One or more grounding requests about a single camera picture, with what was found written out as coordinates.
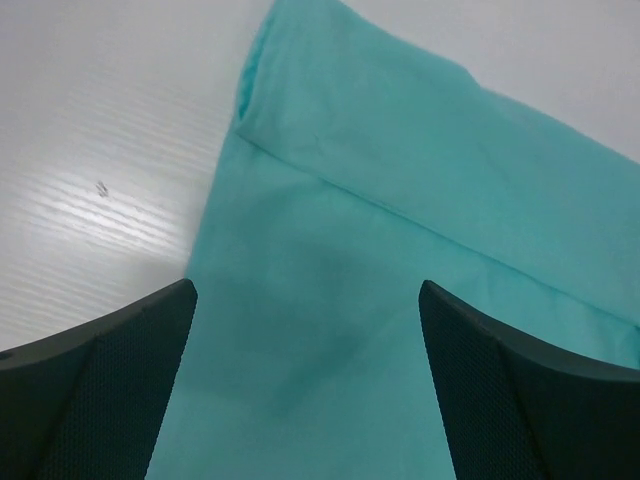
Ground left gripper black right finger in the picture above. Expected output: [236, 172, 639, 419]
[419, 281, 639, 479]

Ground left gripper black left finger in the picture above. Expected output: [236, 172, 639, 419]
[1, 279, 197, 479]

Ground teal t shirt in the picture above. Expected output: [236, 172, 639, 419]
[148, 1, 639, 479]

